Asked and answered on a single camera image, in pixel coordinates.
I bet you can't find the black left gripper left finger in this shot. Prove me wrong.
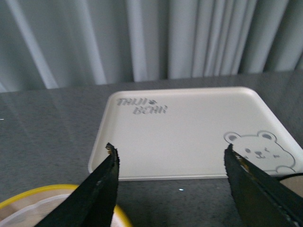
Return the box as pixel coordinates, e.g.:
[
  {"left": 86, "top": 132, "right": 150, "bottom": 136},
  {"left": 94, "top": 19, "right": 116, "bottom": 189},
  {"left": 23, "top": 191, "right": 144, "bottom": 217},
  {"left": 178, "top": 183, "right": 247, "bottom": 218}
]
[{"left": 36, "top": 143, "right": 119, "bottom": 227}]

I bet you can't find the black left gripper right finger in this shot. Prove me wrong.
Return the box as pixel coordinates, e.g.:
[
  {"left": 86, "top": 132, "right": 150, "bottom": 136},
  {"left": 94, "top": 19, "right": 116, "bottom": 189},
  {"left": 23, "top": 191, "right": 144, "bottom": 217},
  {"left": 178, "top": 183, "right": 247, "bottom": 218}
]
[{"left": 224, "top": 144, "right": 303, "bottom": 227}]

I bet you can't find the tan plate with black rim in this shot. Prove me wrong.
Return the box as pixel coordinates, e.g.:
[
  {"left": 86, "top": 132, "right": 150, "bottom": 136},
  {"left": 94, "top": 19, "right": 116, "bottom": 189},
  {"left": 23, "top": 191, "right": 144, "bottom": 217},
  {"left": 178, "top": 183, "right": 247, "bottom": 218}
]
[{"left": 279, "top": 173, "right": 303, "bottom": 197}]

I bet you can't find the cream bear-print tray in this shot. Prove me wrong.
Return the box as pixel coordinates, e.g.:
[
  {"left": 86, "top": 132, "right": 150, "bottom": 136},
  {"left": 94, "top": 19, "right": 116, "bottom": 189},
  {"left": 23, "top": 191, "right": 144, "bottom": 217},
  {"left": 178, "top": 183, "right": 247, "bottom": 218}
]
[{"left": 88, "top": 87, "right": 303, "bottom": 181}]

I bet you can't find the white steamer liner cloth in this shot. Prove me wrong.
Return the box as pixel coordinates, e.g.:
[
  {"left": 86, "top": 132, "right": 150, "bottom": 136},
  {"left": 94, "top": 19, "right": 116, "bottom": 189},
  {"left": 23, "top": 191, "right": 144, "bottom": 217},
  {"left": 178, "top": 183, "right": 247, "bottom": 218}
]
[{"left": 0, "top": 194, "right": 70, "bottom": 227}]

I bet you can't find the yellow-rimmed bamboo steamer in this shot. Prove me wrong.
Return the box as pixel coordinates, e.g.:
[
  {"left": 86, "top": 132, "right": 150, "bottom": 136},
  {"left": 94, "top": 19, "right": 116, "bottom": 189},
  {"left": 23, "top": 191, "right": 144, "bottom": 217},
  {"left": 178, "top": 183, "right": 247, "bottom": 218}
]
[{"left": 0, "top": 184, "right": 132, "bottom": 227}]

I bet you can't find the grey pleated curtain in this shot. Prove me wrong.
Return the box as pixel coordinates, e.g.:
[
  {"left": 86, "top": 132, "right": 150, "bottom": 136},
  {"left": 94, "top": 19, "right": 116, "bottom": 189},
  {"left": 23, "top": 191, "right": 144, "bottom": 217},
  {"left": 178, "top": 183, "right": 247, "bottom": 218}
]
[{"left": 0, "top": 0, "right": 303, "bottom": 92}]

